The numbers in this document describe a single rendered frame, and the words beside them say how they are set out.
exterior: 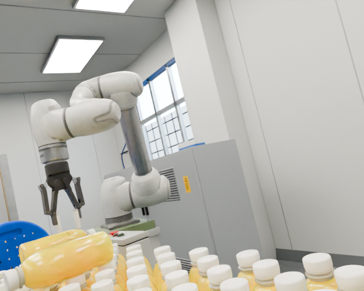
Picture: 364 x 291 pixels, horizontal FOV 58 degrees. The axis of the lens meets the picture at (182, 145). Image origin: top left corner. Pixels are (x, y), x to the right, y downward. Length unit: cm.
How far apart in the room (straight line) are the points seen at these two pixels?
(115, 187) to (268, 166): 233
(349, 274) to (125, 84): 132
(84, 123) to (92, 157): 590
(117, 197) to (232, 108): 238
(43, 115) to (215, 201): 193
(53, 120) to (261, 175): 310
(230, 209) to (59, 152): 201
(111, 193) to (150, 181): 23
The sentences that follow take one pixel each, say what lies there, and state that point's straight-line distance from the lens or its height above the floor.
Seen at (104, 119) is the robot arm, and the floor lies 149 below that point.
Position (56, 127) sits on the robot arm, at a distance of 112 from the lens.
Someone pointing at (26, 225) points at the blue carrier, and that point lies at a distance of 137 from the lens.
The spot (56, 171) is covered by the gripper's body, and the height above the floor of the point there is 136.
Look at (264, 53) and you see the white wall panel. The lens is 376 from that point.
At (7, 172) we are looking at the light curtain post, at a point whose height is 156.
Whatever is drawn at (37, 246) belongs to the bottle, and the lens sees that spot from 101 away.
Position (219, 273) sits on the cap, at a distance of 54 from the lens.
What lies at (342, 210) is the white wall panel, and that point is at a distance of 344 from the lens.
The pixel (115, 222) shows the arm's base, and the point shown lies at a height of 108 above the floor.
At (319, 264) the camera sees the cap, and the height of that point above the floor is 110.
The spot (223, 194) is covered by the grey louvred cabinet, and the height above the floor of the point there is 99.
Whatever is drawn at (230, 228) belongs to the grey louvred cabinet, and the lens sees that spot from 289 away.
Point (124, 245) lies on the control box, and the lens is 111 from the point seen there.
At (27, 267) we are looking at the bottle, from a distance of 72.
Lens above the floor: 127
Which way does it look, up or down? 4 degrees up
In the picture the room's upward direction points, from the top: 13 degrees counter-clockwise
